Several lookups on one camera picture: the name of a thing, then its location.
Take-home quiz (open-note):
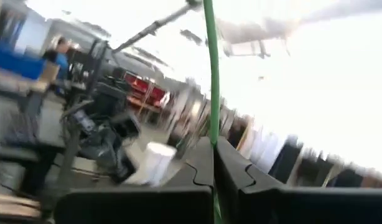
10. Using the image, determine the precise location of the person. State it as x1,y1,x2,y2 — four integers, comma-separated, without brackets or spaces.
43,37,70,97

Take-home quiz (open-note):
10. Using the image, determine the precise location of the red storage shelf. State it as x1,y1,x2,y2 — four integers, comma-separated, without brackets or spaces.
124,72,167,110

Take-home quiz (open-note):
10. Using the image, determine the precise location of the black overhead camera pole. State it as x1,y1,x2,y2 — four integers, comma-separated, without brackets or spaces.
111,0,203,54

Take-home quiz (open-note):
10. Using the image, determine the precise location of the green artificial grass stem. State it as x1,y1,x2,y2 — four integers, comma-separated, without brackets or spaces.
202,0,225,224

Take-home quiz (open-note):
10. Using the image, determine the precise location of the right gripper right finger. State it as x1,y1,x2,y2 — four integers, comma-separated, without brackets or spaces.
214,136,382,224

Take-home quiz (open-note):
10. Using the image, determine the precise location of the clear cut-glass vase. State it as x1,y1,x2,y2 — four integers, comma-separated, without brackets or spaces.
127,141,178,187

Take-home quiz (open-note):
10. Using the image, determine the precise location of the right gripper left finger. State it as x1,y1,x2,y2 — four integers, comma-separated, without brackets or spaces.
54,136,214,224

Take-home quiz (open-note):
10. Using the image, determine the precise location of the blue panel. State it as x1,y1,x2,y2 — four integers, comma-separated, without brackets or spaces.
0,46,46,80

